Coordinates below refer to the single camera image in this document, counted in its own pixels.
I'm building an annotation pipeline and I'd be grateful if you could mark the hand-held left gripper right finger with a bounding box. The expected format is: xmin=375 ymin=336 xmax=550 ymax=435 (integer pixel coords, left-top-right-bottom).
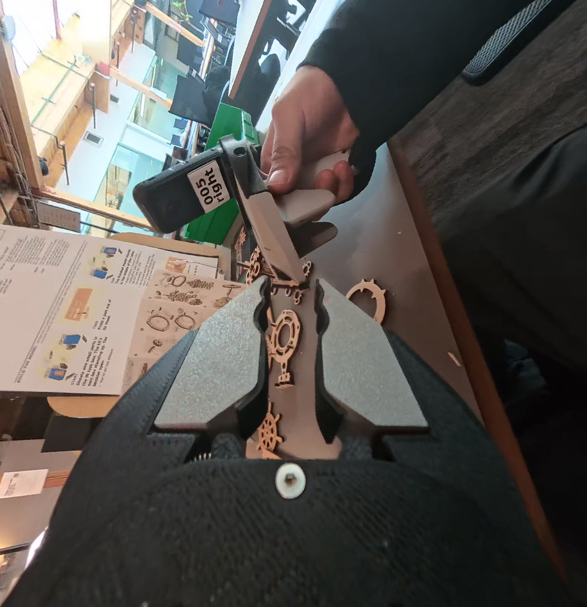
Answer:
xmin=315 ymin=278 xmax=430 ymax=444

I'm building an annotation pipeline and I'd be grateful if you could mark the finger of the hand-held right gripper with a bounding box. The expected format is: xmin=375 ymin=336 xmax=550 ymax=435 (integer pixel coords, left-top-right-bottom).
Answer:
xmin=240 ymin=191 xmax=310 ymax=288

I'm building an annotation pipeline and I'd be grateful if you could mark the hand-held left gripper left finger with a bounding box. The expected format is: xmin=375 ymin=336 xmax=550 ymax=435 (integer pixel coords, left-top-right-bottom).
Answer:
xmin=153 ymin=276 xmax=271 ymax=439

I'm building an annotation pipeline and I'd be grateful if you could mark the wooden gear axle assembly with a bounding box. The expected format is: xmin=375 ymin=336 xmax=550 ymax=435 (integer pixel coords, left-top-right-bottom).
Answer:
xmin=236 ymin=244 xmax=314 ymax=305

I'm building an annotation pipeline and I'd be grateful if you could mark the wooden oval frame part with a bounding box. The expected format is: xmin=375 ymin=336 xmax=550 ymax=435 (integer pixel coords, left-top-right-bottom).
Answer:
xmin=266 ymin=308 xmax=303 ymax=390

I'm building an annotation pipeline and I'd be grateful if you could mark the person's right forearm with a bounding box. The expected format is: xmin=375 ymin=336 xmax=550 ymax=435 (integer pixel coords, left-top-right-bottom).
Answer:
xmin=298 ymin=0 xmax=579 ymax=178

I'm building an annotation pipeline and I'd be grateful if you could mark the person's right hand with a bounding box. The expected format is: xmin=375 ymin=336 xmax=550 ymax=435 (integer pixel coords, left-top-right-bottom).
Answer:
xmin=263 ymin=65 xmax=361 ymax=205

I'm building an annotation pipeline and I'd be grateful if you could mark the wooden ship wheel part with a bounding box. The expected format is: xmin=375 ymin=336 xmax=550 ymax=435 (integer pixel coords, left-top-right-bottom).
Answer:
xmin=255 ymin=402 xmax=285 ymax=460

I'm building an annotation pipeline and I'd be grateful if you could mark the green plastic crate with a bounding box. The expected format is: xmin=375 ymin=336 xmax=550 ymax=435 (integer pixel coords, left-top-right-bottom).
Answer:
xmin=182 ymin=102 xmax=260 ymax=245

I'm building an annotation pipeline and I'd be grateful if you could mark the black office chair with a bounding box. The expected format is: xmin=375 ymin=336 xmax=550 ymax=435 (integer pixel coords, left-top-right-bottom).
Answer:
xmin=169 ymin=66 xmax=230 ymax=126

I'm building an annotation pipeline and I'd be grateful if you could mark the small hanging sign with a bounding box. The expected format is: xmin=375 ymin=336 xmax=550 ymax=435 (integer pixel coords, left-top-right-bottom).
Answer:
xmin=37 ymin=201 xmax=82 ymax=234

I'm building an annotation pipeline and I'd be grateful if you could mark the printed instruction sheet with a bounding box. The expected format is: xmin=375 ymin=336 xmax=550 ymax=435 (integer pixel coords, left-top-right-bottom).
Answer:
xmin=0 ymin=225 xmax=158 ymax=395

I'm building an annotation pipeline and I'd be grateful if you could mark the person's leg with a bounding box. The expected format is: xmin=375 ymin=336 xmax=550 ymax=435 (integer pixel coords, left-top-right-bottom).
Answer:
xmin=436 ymin=121 xmax=587 ymax=475

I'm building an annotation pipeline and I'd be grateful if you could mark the white paper label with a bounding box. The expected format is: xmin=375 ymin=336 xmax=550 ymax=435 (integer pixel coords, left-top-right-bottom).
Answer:
xmin=0 ymin=469 xmax=48 ymax=499

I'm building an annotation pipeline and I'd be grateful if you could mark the black chair armrest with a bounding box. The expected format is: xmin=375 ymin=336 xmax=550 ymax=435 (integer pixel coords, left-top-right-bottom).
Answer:
xmin=461 ymin=0 xmax=579 ymax=87

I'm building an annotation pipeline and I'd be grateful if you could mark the wooden spiked ring part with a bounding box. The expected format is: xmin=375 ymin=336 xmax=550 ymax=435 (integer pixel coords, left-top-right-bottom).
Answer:
xmin=346 ymin=279 xmax=387 ymax=324

